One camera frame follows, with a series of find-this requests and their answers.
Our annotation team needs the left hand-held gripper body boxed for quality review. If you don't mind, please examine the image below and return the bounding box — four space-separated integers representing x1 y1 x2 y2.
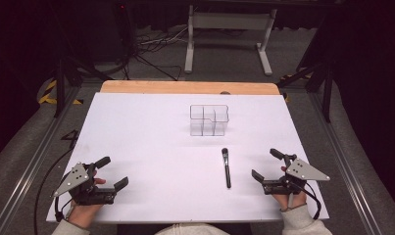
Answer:
52 162 118 207

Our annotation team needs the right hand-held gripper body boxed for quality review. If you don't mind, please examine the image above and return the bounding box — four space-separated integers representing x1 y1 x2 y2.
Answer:
261 154 331 196

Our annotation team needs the person's right hand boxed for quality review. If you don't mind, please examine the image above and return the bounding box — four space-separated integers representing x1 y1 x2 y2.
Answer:
272 165 308 212

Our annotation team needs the person's left hand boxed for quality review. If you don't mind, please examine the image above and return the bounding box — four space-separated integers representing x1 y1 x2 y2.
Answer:
67 177 107 229

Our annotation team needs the black makeup brush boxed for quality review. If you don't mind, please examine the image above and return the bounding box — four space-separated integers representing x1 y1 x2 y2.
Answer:
221 147 232 190

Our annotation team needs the clear acrylic organizer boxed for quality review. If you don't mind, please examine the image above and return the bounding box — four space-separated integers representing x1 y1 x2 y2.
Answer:
188 104 230 138

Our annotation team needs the black tripod stand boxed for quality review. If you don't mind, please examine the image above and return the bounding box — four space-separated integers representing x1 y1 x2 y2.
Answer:
275 13 337 124
51 0 115 119

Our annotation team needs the person's torso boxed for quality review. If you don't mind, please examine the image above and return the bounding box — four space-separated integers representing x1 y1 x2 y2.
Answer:
153 222 231 235

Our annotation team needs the black device with red light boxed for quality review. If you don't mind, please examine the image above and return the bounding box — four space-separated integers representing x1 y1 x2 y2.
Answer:
114 0 136 58

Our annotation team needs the white metal stand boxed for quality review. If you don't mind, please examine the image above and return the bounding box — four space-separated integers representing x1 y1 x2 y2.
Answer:
183 4 278 77

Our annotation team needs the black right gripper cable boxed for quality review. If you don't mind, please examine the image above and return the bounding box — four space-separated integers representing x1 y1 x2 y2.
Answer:
302 181 323 220

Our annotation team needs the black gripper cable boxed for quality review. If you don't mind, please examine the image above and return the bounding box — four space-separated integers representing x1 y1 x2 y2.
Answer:
302 181 323 220
33 146 75 235

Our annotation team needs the aluminium rail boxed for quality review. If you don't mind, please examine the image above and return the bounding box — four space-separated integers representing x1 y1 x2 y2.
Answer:
306 91 384 235
0 87 82 235

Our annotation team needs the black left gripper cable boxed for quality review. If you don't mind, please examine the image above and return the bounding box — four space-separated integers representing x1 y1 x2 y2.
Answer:
33 146 75 235

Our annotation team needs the bundle of floor cables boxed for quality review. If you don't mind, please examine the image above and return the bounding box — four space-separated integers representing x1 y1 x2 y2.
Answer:
124 24 190 82

